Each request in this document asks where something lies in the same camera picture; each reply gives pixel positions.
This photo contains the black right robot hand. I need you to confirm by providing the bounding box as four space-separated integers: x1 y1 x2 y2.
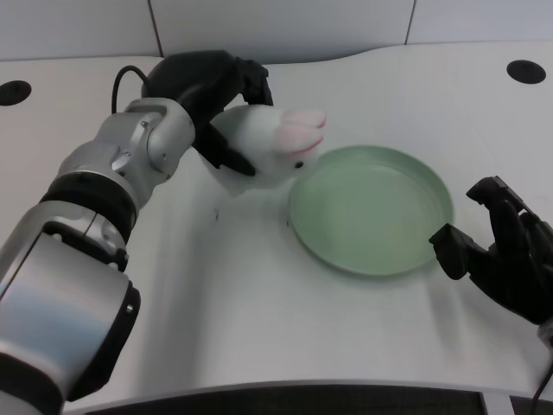
429 176 553 327

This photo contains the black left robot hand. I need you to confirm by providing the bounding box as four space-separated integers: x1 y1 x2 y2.
140 49 276 176

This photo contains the white plush rabbit doll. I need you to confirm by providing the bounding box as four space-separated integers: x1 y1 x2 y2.
207 105 327 198

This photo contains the green round plate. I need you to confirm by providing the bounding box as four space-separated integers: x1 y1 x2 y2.
288 144 455 278

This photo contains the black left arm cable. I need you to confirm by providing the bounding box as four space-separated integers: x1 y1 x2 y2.
111 65 150 115

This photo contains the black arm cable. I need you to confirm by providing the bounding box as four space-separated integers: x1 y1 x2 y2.
111 65 150 115
532 367 553 415

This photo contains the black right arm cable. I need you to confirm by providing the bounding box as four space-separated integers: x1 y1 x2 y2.
532 367 553 415

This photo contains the black desk cable grommet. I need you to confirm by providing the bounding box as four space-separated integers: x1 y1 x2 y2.
505 59 547 86
0 80 33 106

